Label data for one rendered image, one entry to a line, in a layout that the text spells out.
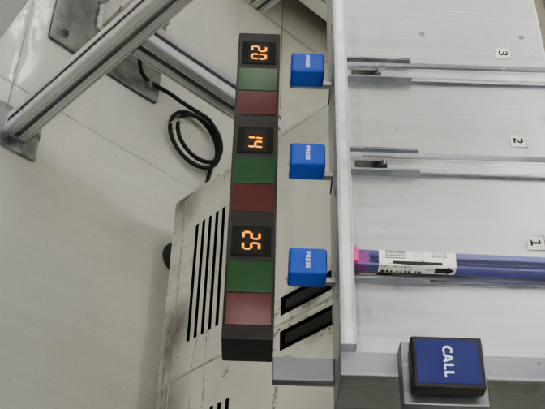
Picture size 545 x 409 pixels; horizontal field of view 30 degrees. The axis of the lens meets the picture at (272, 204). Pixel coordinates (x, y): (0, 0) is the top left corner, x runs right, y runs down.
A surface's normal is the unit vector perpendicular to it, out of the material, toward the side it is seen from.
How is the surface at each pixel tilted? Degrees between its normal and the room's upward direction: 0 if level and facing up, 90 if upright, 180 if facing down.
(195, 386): 90
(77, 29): 0
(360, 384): 90
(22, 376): 0
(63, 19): 0
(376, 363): 42
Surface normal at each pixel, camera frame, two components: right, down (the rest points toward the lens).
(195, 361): -0.72, -0.44
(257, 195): 0.03, -0.62
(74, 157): 0.69, -0.43
